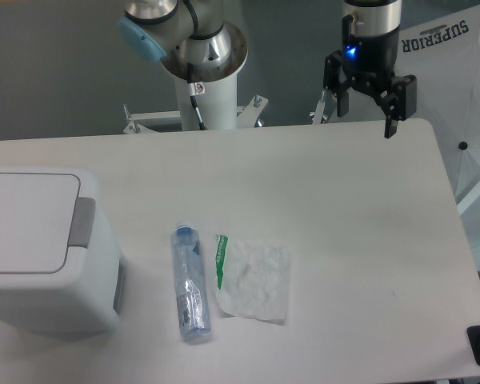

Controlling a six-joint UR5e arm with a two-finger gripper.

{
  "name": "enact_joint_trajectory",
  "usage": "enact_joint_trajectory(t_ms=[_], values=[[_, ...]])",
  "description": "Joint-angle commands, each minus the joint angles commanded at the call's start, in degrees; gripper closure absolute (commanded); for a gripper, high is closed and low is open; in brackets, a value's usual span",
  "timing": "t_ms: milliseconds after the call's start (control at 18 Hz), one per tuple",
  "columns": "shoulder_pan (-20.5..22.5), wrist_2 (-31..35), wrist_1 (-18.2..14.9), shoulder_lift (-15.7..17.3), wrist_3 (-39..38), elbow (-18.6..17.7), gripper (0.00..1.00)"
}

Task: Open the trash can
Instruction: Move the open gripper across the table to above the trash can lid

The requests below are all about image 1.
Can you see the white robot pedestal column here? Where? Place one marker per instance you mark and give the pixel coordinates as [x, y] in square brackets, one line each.
[217, 104]

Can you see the crumpled white plastic wrapper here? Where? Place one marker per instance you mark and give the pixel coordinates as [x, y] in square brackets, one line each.
[251, 279]

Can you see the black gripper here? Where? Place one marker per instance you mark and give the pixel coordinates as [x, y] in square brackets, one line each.
[371, 60]

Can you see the white umbrella with lettering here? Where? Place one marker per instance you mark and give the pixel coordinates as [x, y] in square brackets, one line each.
[444, 55]

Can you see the clear plastic water bottle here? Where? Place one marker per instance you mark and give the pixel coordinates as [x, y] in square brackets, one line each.
[189, 283]

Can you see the white trash can lid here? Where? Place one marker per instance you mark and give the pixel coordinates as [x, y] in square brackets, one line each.
[41, 217]

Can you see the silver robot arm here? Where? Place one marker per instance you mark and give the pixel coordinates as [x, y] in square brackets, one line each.
[203, 53]

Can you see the white trash can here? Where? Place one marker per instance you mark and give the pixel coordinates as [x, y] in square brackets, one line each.
[82, 297]

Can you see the white metal base frame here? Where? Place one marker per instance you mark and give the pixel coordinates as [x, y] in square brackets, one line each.
[249, 116]

